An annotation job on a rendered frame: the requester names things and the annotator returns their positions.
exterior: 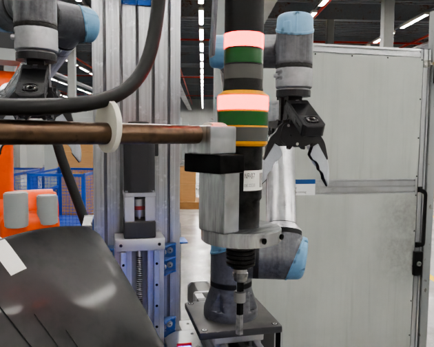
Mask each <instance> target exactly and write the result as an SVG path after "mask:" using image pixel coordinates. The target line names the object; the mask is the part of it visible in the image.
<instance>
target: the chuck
mask: <svg viewBox="0 0 434 347"><path fill-rule="evenodd" d="M233 277H234V281H235V282H240V283H242V282H246V281H247V277H248V272H247V270H235V269H234V271H233Z"/></svg>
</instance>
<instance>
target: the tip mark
mask: <svg viewBox="0 0 434 347"><path fill-rule="evenodd" d="M0 262H1V263H2V265H4V267H5V268H6V270H7V271H8V272H9V274H10V275H14V274H15V273H18V272H19V271H22V270H24V269H26V267H25V265H24V264H23V262H22V261H21V260H20V258H19V257H18V255H17V254H16V253H15V252H14V250H13V249H12V247H11V246H10V245H9V244H8V243H7V241H6V240H5V239H4V240H0Z"/></svg>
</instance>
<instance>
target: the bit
mask: <svg viewBox="0 0 434 347"><path fill-rule="evenodd" d="M234 302H235V303H236V334H237V335H243V303H245V302H246V291H245V290H244V282H242V283H240V282H236V290H235V291H234Z"/></svg>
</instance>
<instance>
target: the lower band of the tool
mask: <svg viewBox="0 0 434 347"><path fill-rule="evenodd" d="M230 94H253V95H263V96H269V95H267V94H266V93H264V92H263V91H259V90H226V91H223V92H221V93H220V94H219V95H218V96H221V95H230ZM220 111H262V112H268V110H263V109H220V110H218V112H220ZM228 126H234V127H268V126H264V125H228ZM265 145H267V141H236V146H246V147H260V146H265Z"/></svg>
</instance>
